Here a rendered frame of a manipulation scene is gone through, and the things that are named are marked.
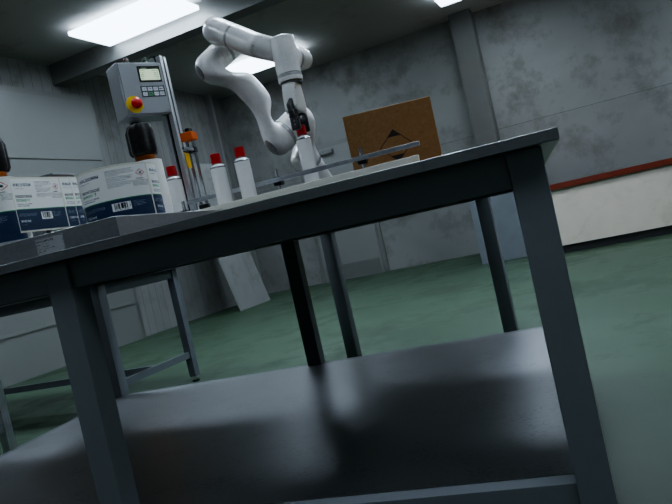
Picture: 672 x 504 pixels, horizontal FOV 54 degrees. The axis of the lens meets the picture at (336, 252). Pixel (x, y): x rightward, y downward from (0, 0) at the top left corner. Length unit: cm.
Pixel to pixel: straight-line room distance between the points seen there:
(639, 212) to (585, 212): 52
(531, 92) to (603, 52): 103
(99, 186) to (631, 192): 625
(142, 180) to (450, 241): 844
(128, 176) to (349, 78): 888
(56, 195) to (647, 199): 624
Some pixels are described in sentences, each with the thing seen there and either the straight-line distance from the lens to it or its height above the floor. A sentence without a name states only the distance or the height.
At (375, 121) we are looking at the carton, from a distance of 226.
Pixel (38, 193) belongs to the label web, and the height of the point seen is 102.
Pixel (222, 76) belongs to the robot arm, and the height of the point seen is 142.
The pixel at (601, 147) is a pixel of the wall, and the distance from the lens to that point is 968.
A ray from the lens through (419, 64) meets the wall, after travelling 1015.
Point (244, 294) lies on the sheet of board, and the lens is 923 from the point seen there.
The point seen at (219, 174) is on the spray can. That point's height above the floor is 101.
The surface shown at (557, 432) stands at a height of 22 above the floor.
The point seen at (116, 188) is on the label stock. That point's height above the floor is 97.
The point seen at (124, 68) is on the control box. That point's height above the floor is 145.
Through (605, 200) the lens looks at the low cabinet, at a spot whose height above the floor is 47.
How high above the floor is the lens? 74
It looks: 2 degrees down
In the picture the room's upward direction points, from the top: 13 degrees counter-clockwise
